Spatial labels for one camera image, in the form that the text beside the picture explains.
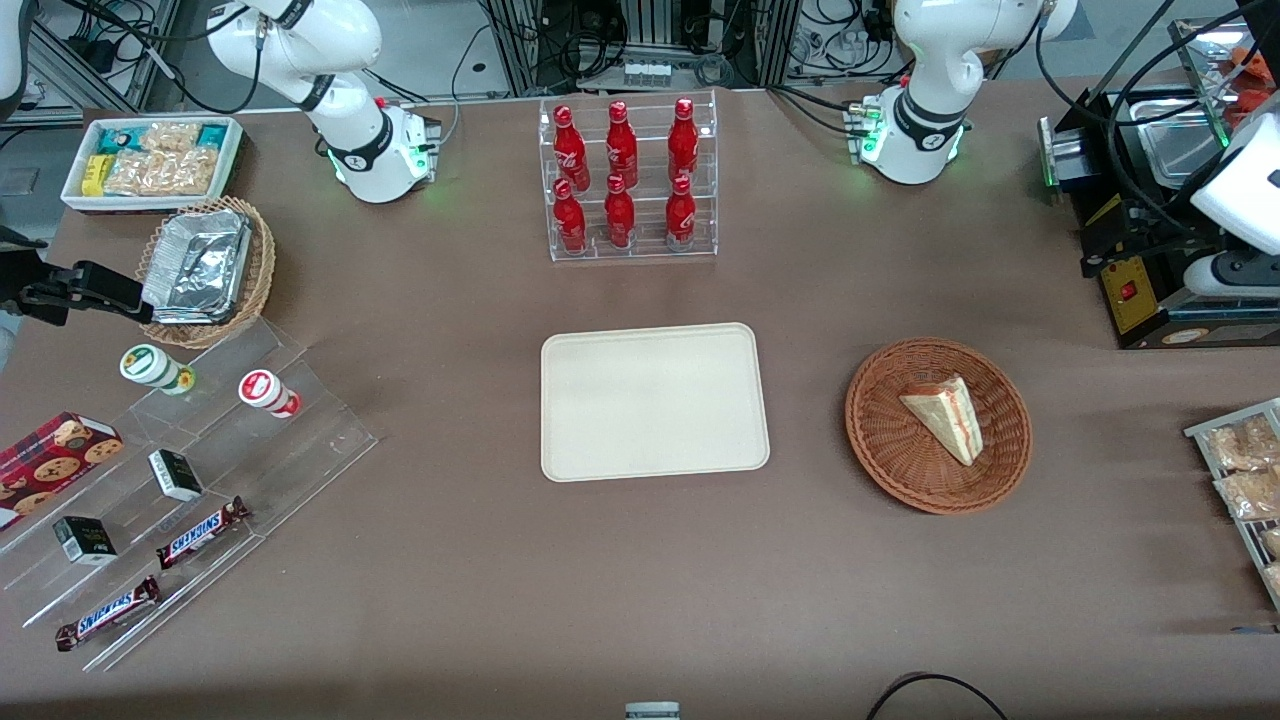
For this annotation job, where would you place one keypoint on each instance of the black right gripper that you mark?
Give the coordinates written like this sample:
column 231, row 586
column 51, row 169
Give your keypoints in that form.
column 50, row 292

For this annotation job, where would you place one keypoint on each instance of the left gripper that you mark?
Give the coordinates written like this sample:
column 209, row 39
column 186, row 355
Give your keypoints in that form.
column 1128, row 218

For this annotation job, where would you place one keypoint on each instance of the triangular sandwich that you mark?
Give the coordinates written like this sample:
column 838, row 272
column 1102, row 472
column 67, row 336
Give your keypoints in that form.
column 950, row 420

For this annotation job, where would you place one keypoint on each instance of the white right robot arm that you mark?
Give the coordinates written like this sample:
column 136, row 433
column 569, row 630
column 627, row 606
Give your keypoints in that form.
column 350, row 150

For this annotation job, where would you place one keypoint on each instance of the light wicker basket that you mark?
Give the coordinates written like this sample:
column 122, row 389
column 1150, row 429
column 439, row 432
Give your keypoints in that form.
column 262, row 260

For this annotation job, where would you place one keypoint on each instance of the tray of bagged snacks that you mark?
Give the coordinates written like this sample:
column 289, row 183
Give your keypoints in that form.
column 1200, row 432

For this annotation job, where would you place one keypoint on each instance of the round brown wicker basket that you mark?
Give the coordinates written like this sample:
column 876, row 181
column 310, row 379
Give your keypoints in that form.
column 900, row 450

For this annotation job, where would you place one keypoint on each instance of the beige plastic tray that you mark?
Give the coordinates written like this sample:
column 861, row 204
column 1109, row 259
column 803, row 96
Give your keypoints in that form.
column 650, row 400

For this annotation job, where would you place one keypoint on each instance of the stainless steel pan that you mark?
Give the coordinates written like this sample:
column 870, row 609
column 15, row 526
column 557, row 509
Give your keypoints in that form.
column 1175, row 150

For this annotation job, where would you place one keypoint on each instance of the green lid drink bottle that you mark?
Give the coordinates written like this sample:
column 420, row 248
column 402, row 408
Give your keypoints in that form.
column 148, row 365

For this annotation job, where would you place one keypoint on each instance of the aluminium foil container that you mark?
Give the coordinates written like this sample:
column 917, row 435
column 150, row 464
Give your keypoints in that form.
column 195, row 265

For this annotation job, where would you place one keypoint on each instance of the yellow snack pack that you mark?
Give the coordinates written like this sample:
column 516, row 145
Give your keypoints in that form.
column 96, row 175

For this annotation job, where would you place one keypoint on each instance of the clear rice cracker bag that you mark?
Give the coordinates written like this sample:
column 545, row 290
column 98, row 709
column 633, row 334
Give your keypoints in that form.
column 160, row 172
column 170, row 137

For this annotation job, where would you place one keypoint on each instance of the red sausage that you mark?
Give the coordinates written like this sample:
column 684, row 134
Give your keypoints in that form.
column 1250, row 57

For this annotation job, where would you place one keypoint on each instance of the teal snack pack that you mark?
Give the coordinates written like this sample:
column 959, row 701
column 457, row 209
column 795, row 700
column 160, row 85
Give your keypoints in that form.
column 116, row 140
column 212, row 136

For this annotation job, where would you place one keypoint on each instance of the black hot dog machine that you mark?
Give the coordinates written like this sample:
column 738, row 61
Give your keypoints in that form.
column 1150, row 330

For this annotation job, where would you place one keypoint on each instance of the red lid drink bottle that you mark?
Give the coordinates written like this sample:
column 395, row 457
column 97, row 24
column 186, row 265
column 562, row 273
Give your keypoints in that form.
column 262, row 390

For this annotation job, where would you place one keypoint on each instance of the white rectangular snack bin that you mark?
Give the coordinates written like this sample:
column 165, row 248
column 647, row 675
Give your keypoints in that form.
column 235, row 150

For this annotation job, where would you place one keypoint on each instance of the red cookie box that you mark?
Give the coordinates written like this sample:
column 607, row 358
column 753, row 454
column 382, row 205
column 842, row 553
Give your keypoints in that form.
column 50, row 465

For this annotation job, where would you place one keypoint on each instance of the small black box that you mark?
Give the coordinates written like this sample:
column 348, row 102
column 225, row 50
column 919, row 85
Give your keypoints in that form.
column 175, row 475
column 85, row 540

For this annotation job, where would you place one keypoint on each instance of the clear acrylic step display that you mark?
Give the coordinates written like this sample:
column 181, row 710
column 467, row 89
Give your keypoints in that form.
column 300, row 450

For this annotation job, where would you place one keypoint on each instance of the clear fried snack bag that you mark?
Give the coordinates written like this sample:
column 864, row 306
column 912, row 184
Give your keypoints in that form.
column 1240, row 445
column 1272, row 542
column 1250, row 493
column 1274, row 580

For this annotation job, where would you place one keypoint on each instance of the snickers chocolate bar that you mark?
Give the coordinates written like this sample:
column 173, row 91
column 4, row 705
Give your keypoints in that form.
column 200, row 533
column 108, row 613

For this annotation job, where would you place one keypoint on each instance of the red cola bottle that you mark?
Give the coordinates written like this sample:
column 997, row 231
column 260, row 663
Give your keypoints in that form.
column 569, row 220
column 680, row 215
column 619, row 215
column 621, row 145
column 570, row 150
column 683, row 140

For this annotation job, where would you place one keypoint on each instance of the clear acrylic bottle rack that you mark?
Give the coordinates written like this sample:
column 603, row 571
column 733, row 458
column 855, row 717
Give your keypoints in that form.
column 650, row 250

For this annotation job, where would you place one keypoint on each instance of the white power strip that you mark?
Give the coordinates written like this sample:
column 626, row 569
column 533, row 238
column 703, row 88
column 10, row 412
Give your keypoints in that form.
column 647, row 73

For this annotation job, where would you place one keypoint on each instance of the aluminium equipment rack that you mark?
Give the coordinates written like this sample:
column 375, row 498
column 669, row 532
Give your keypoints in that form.
column 650, row 30

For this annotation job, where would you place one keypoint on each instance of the small grey device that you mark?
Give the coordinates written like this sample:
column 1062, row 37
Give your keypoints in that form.
column 652, row 711

